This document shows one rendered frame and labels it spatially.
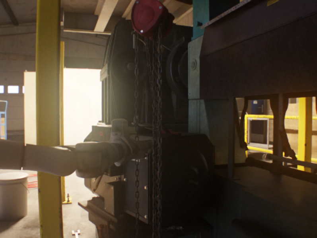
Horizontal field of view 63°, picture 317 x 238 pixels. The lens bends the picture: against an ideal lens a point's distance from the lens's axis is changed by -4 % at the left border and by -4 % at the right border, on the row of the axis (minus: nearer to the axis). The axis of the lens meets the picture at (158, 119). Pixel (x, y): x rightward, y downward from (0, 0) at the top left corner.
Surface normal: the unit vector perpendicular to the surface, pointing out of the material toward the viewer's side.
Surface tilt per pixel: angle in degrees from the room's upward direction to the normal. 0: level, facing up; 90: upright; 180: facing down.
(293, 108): 78
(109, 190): 90
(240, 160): 72
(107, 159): 107
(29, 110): 90
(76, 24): 90
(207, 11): 90
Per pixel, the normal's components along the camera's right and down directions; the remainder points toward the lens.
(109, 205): -0.78, 0.02
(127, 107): 0.33, 0.03
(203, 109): -0.95, 0.01
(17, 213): 0.76, 0.07
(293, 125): -0.90, -0.20
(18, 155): 0.53, -0.04
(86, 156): 0.01, -0.04
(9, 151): 0.52, -0.34
